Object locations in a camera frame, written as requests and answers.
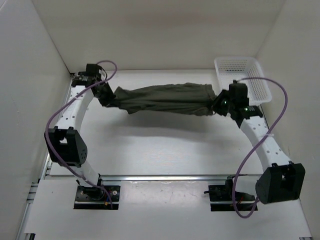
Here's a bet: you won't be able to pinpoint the olive green shorts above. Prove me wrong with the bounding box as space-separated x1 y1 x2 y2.
109 83 217 116

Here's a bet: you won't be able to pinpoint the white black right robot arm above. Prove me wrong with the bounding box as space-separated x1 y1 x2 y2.
212 80 306 204

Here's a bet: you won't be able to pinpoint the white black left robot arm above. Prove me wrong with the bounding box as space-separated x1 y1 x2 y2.
44 63 116 200

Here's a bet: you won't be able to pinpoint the white perforated plastic basket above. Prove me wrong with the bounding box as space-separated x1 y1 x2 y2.
214 56 272 106

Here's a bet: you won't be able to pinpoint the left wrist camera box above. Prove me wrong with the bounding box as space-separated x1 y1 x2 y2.
98 67 106 81

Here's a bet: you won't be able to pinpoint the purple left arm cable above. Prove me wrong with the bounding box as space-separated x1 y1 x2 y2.
44 59 118 208

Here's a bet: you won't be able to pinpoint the aluminium front rail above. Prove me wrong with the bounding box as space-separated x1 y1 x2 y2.
102 174 229 182

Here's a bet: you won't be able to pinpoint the aluminium rail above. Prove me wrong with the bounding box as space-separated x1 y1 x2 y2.
13 70 71 232
102 174 229 182

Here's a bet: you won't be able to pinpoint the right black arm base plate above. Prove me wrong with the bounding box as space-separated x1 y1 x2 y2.
204 183 258 212

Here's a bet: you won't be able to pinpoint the aluminium left side rail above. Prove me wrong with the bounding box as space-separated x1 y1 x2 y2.
13 70 71 232

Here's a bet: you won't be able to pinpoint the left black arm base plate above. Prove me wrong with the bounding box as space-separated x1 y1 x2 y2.
73 185 121 210

